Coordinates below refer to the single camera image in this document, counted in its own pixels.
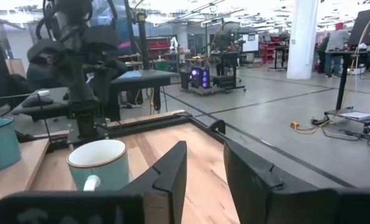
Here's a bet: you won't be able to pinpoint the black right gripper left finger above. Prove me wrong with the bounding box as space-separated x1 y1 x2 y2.
120 140 188 224

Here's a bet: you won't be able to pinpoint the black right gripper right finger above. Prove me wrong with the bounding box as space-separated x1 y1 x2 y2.
223 139 298 224

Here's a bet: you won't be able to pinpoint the large teal mug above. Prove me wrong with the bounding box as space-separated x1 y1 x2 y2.
0 116 22 174

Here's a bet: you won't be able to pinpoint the light wooden shelf board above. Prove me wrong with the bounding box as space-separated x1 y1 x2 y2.
0 138 51 218

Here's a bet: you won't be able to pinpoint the white and pale blue mug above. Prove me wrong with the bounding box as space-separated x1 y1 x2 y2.
67 139 130 192

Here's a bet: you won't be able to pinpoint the dark grey desk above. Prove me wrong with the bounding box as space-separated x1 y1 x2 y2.
12 86 72 123
110 68 180 122

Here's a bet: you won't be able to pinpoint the computer tower with purple lights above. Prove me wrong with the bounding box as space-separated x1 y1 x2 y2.
189 67 211 90

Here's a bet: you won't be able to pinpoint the black equipment cart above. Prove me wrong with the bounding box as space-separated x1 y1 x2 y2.
212 51 247 93

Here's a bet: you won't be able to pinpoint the red storage bin rack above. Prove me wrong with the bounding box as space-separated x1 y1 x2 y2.
146 39 172 58

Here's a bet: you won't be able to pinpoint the red shelving unit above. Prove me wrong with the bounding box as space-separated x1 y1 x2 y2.
259 35 281 65

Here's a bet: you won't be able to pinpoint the black standing desk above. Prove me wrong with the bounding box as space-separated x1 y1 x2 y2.
324 7 370 134

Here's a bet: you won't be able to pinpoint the white board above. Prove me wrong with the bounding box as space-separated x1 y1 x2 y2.
241 33 260 53

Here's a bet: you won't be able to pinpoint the black monitor pole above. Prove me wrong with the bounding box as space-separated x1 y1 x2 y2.
136 12 151 71

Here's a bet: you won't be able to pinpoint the person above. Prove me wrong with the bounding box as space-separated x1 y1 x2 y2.
323 22 350 78
315 32 331 74

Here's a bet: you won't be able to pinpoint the computer monitor with blue screen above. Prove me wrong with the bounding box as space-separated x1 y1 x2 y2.
111 0 135 57

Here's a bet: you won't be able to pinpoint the white building pillar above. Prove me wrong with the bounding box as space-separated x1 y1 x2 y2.
286 0 320 80

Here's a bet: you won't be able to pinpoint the black aluminium table frame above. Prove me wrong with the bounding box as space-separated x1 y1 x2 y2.
47 114 228 150

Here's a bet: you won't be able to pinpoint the yellow extension cable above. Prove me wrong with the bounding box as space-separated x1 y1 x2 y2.
290 55 360 135

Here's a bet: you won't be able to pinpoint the tangled black cable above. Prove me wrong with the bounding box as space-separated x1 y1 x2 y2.
321 127 370 151

